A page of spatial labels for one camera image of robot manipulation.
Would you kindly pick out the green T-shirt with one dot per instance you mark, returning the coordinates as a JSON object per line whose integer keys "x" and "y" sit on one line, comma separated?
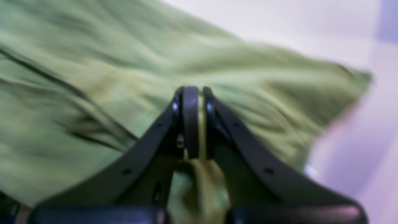
{"x": 83, "y": 80}

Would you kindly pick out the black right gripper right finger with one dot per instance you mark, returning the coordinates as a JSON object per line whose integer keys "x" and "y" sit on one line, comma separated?
{"x": 262, "y": 189}

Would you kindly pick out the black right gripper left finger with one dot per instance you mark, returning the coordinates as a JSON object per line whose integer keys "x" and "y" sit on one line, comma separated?
{"x": 135, "y": 188}

